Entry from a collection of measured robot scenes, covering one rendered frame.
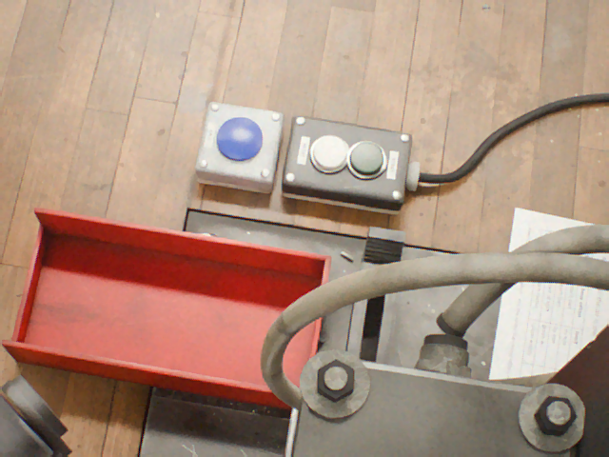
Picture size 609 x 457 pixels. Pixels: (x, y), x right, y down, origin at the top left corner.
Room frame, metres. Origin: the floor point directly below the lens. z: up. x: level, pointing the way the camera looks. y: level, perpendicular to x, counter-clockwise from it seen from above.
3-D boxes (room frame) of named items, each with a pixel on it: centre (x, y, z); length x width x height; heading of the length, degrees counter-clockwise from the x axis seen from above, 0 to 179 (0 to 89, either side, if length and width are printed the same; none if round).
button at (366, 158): (0.40, -0.05, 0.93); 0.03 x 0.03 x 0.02
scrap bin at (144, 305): (0.25, 0.11, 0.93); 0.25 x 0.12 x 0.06; 86
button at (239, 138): (0.41, 0.07, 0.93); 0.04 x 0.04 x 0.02
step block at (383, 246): (0.29, -0.06, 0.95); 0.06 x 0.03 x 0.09; 176
